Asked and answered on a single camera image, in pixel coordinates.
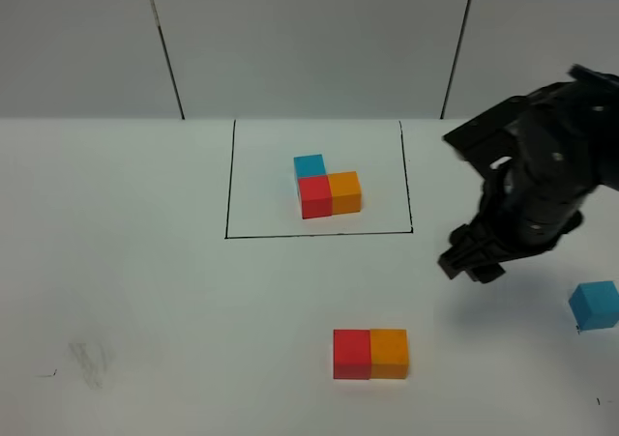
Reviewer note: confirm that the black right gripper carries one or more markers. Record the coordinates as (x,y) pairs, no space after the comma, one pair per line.
(525,210)

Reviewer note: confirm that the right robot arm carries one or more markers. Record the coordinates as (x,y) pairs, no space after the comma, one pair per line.
(539,156)

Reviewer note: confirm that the orange template cube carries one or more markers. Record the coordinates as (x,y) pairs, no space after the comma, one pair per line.
(346,192)

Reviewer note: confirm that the red template cube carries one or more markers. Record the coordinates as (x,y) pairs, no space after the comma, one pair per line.
(315,197)

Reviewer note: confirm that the blue template cube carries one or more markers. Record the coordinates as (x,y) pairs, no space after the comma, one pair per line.
(309,166)

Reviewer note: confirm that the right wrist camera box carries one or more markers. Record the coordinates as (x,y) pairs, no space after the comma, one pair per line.
(488,137)

